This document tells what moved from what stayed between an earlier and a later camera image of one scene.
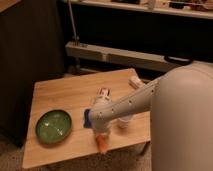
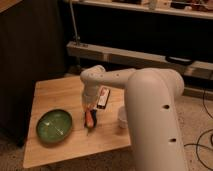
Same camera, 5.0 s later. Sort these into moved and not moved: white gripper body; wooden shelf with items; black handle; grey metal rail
Moved: white gripper body
Not moved: grey metal rail; wooden shelf with items; black handle
